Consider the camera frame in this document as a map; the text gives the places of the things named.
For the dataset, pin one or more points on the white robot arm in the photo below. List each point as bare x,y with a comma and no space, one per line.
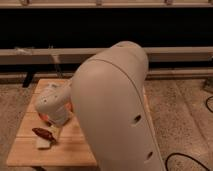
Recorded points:
106,93

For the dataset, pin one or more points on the grey horizontal rail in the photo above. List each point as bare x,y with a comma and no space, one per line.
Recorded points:
26,56

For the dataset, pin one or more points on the white sponge block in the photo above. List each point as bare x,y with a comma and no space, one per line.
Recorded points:
42,143

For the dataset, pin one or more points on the wooden table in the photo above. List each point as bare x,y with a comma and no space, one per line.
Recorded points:
71,150

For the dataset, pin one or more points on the orange ceramic bowl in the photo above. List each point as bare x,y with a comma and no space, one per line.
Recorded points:
42,116

